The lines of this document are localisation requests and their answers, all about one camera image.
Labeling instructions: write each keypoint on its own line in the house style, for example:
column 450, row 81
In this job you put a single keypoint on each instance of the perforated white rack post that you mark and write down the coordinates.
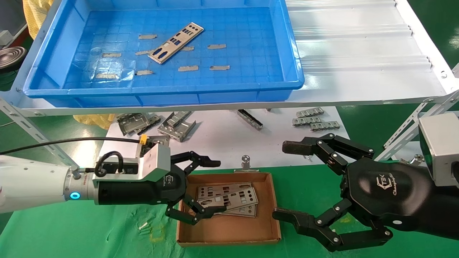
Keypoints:
column 400, row 133
column 25, row 123

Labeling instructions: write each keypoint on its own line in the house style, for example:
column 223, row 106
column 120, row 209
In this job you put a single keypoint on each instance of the green table cloth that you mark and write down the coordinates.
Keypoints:
column 107, row 233

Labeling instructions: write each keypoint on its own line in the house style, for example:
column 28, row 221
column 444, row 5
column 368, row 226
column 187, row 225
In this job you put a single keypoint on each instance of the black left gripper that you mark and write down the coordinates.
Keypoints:
column 143, row 193

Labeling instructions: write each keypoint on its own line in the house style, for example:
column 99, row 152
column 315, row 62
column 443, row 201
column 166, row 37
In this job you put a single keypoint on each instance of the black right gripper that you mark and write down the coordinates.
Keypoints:
column 387, row 193

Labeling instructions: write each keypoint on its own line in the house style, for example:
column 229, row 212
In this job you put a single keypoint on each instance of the grey sheet metal bracket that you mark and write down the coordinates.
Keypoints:
column 134, row 123
column 177, row 132

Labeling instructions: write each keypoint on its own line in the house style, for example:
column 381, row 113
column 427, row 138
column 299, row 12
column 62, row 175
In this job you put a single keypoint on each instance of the brown cardboard box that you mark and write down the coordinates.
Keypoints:
column 229, row 229

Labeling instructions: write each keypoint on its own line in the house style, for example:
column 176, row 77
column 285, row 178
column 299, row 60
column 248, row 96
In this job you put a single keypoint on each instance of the silver metal I/O shield plate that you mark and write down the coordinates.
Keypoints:
column 233, row 200
column 208, row 193
column 254, row 214
column 175, row 43

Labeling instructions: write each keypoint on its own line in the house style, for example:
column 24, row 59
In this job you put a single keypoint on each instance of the small notched metal strip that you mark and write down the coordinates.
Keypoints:
column 306, row 121
column 310, row 112
column 324, row 126

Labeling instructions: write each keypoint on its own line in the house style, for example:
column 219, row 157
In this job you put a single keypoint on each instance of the small white scrap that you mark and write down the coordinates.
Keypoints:
column 143, row 226

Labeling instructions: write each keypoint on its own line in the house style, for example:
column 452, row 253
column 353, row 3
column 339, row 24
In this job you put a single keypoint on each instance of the round grey ribbed disc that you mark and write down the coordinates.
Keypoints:
column 12, row 57

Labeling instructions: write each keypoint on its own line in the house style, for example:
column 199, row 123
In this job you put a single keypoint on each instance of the left wrist camera silver housing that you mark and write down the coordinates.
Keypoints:
column 157, row 163

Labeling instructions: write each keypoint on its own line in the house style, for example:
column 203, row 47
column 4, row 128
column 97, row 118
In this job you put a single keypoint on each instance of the long narrow metal rail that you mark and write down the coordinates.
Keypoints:
column 250, row 120

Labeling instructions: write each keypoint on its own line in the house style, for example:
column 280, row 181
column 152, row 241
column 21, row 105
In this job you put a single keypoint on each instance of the blue plastic tray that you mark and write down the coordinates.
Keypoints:
column 251, row 82

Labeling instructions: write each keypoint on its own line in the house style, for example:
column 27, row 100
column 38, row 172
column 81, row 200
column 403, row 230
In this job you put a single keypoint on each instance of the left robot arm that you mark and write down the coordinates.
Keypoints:
column 32, row 182

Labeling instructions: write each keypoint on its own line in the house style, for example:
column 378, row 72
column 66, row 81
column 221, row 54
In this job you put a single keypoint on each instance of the white metal rack shelf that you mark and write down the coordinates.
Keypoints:
column 358, row 53

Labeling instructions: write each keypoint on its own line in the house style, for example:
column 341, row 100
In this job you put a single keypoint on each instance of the wrist camera silver housing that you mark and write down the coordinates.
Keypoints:
column 439, row 150
column 157, row 163

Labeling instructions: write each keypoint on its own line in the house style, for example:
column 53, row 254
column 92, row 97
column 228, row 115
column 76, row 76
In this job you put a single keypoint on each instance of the grey equipment box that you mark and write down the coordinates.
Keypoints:
column 6, row 38

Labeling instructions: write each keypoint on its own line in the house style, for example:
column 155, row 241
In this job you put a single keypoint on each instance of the right wrist camera silver housing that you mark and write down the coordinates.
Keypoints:
column 439, row 150

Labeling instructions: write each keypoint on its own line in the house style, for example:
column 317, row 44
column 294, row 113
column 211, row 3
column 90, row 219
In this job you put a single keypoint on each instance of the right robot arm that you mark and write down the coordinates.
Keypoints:
column 452, row 215

